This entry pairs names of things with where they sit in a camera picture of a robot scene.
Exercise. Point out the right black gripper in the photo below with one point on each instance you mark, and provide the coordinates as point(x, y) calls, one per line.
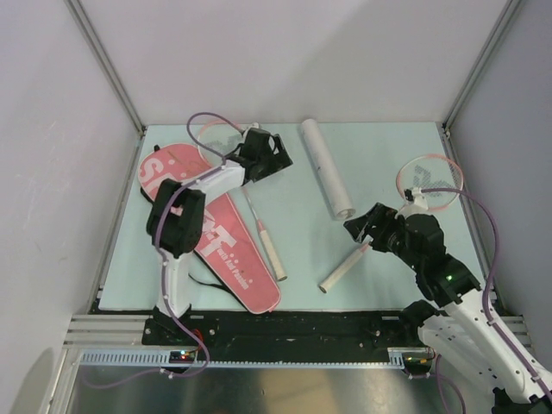
point(379, 216)

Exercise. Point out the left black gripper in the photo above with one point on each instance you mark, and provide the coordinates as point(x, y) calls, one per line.
point(279, 161)

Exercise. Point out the translucent shuttlecock tube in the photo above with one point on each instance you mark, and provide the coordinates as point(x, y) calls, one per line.
point(334, 188)

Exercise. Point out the pink badminton racket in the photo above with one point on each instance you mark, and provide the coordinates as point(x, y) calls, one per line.
point(263, 224)
point(428, 171)

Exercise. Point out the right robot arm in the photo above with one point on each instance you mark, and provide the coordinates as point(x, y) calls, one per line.
point(454, 317)

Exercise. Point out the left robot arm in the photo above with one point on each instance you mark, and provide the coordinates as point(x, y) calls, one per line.
point(190, 215)

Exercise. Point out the pink racket cover bag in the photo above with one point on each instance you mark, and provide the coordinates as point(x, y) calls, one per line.
point(225, 244)

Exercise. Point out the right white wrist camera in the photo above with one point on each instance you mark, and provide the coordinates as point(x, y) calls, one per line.
point(416, 203)

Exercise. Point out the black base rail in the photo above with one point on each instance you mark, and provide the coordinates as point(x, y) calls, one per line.
point(297, 335)

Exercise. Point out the left aluminium frame post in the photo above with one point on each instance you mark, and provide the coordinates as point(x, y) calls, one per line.
point(100, 53)

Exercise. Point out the aluminium frame post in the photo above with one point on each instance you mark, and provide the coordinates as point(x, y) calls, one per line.
point(100, 53)
point(500, 29)

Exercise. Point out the right aluminium frame post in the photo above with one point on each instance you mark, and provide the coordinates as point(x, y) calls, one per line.
point(500, 29)

